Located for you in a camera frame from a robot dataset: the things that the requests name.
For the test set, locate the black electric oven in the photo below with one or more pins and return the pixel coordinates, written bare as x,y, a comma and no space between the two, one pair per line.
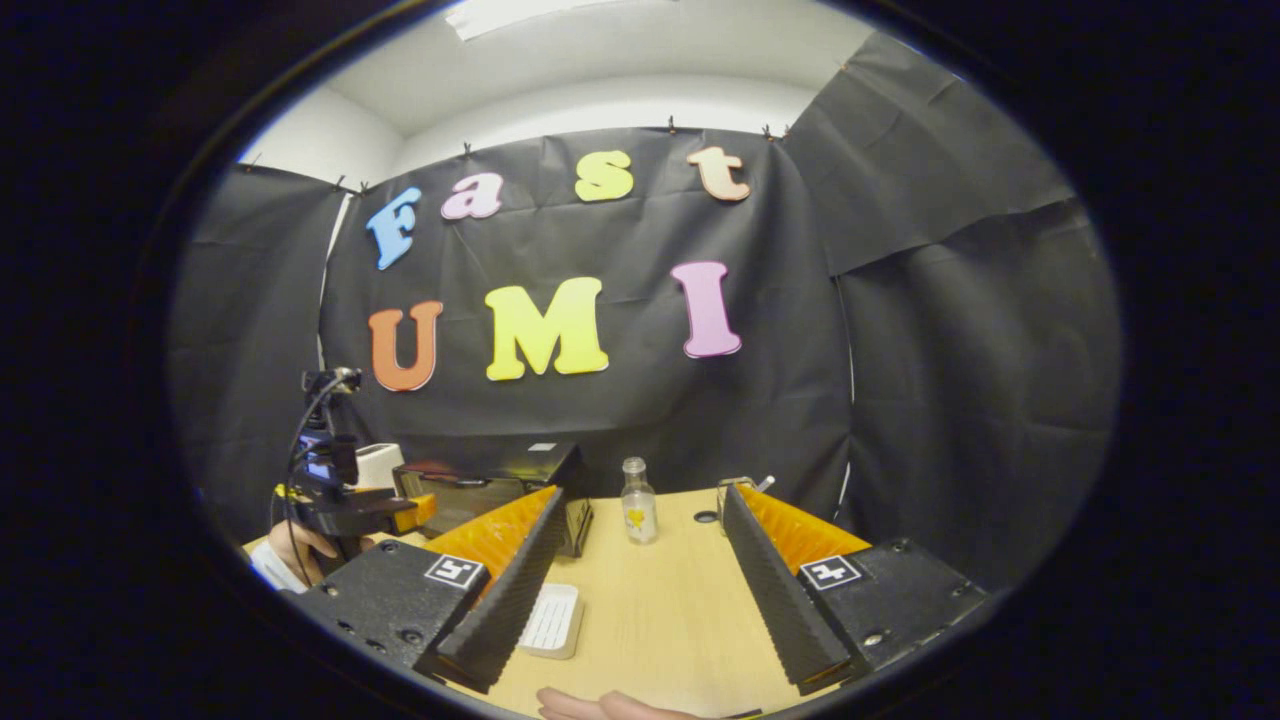
470,500

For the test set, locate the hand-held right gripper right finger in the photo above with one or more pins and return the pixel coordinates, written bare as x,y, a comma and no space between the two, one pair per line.
780,600

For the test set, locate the ceiling light panel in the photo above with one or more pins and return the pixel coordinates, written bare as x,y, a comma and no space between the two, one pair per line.
530,14

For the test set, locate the white rectangular dish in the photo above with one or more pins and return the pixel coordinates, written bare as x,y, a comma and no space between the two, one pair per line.
550,620

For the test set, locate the white toaster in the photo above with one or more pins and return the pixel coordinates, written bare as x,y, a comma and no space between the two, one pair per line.
378,465

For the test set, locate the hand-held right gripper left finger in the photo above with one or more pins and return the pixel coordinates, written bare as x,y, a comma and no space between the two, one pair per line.
510,600

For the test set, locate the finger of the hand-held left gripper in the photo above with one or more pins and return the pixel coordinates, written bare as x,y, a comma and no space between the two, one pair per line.
416,512

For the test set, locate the clear glass bottle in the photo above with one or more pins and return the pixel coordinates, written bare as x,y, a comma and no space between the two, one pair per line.
640,510

